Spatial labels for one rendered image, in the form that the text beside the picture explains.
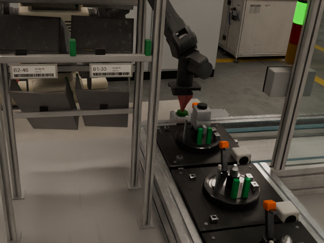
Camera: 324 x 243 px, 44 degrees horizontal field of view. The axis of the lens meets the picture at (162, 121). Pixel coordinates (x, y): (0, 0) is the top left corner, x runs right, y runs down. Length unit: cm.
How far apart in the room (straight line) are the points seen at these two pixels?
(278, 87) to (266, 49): 449
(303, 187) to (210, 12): 337
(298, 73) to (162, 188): 44
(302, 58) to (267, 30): 445
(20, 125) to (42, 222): 56
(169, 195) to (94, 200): 24
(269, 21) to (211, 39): 118
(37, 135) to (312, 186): 92
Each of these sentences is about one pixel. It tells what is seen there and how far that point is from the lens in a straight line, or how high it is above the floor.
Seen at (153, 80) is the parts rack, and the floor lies 126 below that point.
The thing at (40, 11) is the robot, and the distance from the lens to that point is 169.
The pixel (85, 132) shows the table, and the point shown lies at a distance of 147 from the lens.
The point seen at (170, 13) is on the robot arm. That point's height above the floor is 131.
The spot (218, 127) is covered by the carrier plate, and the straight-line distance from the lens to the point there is 131.
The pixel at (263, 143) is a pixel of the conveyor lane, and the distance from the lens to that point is 138.
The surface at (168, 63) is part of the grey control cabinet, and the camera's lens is 441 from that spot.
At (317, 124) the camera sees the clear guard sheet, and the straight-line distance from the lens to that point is 117.
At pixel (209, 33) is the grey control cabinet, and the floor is 53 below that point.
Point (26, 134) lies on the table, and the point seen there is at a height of 86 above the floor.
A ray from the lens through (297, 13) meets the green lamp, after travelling 104.
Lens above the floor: 155
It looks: 26 degrees down
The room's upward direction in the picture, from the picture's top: 4 degrees clockwise
